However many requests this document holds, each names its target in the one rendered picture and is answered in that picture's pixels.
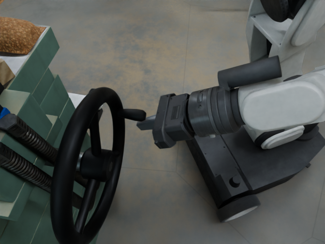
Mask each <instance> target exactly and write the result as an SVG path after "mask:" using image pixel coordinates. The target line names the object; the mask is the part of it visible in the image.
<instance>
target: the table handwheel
mask: <svg viewBox="0 0 325 244"><path fill-rule="evenodd" d="M104 103H107V104H108V106H109V108H110V111H111V115H112V121H113V147H112V151H111V150H106V149H102V148H101V140H100V132H99V118H98V109H99V108H100V106H101V105H102V104H104ZM119 108H120V109H123V105H122V102H121V99H120V97H119V96H118V94H117V93H116V92H115V91H114V90H113V89H111V88H108V87H100V88H96V89H94V90H92V91H91V92H90V93H88V94H87V95H86V96H85V97H84V99H83V100H82V101H81V102H80V104H79V105H78V106H77V108H76V109H75V111H74V113H73V114H72V116H71V118H70V120H69V122H68V124H67V127H66V129H65V132H64V134H63V137H62V140H61V143H60V146H59V148H55V149H56V150H58V153H57V157H56V161H55V165H54V166H53V165H52V164H50V163H49V162H47V161H46V162H45V165H44V166H49V167H54V170H53V176H52V183H51V192H50V215H51V223H52V228H53V232H54V235H55V237H56V239H57V241H58V242H59V244H89V243H90V242H91V241H92V240H93V239H94V237H95V236H96V235H97V233H98V232H99V230H100V228H101V227H102V225H103V223H104V221H105V219H106V217H107V214H108V212H109V209H110V207H111V204H112V201H113V198H114V195H115V191H116V188H117V184H118V180H119V175H120V171H121V165H122V159H123V153H124V143H125V118H122V117H118V109H119ZM88 128H89V130H90V141H91V147H90V148H88V149H87V150H86V151H85V152H80V151H81V147H82V144H83V141H84V138H85V135H86V133H87V130H88ZM76 171H79V172H80V174H81V176H82V178H83V179H87V180H88V182H87V186H86V189H85V193H84V196H83V200H82V203H81V207H80V210H79V213H78V216H77V219H76V222H75V225H74V221H73V188H74V178H75V172H76ZM98 182H105V186H104V189H103V192H102V195H101V198H100V200H99V203H98V205H97V207H96V209H95V211H94V213H93V215H92V217H91V218H90V220H89V221H88V223H87V224H86V225H85V223H86V220H87V216H88V213H89V208H90V205H91V202H92V199H93V196H94V193H95V189H96V186H97V183H98Z"/></svg>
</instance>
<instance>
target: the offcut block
mask: <svg viewBox="0 0 325 244"><path fill-rule="evenodd" d="M13 77H15V75H14V73H13V72H12V70H11V69H10V67H9V66H8V65H7V63H6V62H5V60H3V59H1V58H0V83H1V84H2V85H4V84H5V83H7V82H8V81H9V80H11V79H12V78H13Z"/></svg>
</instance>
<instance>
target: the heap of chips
mask: <svg viewBox="0 0 325 244"><path fill-rule="evenodd" d="M45 28H46V27H39V26H35V25H34V24H33V23H31V22H29V21H26V20H22V19H16V18H11V17H2V16H0V51H1V52H9V53H17V54H25V55H27V54H28V53H29V52H30V50H31V49H32V47H33V46H34V44H35V43H36V42H37V40H38V39H39V37H40V36H41V34H42V33H43V32H44V30H45Z"/></svg>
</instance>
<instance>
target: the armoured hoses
mask: <svg viewBox="0 0 325 244"><path fill-rule="evenodd" d="M0 129H1V130H3V131H4V132H7V133H8V134H10V135H11V136H13V137H14V138H16V140H18V141H19V142H21V143H22V144H24V145H25V146H26V147H28V148H29V149H31V150H32V151H33V152H34V153H36V154H38V155H39V156H40V157H42V158H43V159H44V160H46V161H47V162H49V163H50V164H52V165H53V166H54V165H55V161H56V157H57V153H58V150H56V149H55V148H54V147H53V146H52V145H50V144H49V143H48V142H47V141H46V140H45V139H43V138H42V137H41V136H40V135H39V134H37V133H36V132H35V131H34V130H33V129H31V128H30V127H29V126H28V125H27V124H26V123H25V122H24V121H23V120H22V119H21V118H19V117H18V116H17V115H15V114H12V113H9V114H7V115H5V116H3V117H2V118H1V119H0ZM0 166H1V167H3V168H4V169H7V170H9V171H10V172H12V173H13V174H15V175H17V176H18V177H21V178H23V179H24V180H26V181H28V182H30V183H32V184H34V185H35V186H37V187H39V188H41V189H43V190H44V191H46V192H48V193H50V192H51V183H52V177H51V176H50V175H49V174H47V173H45V172H44V171H43V170H41V169H39V168H38V167H37V166H35V165H34V164H33V163H31V162H30V161H28V160H26V159H25V158H24V157H22V156H21V155H19V154H18V153H16V152H15V151H13V150H12V149H10V148H9V147H7V146H6V145H5V144H3V143H2V142H0ZM74 180H75V181H76V182H77V183H79V184H80V185H82V186H83V187H84V188H86V186H87V182H88V180H87V179H83V178H82V176H81V174H80V172H79V171H76V172H75V178H74ZM100 183H101V182H98V183H97V186H96V189H95V193H94V196H93V199H92V202H91V205H90V208H89V211H90V210H91V209H92V208H93V206H94V202H95V197H96V193H97V190H98V189H99V187H100ZM82 200H83V198H82V197H80V196H79V195H78V194H77V193H75V192H73V206H74V207H75V208H77V209H79V210H80V207H81V203H82Z"/></svg>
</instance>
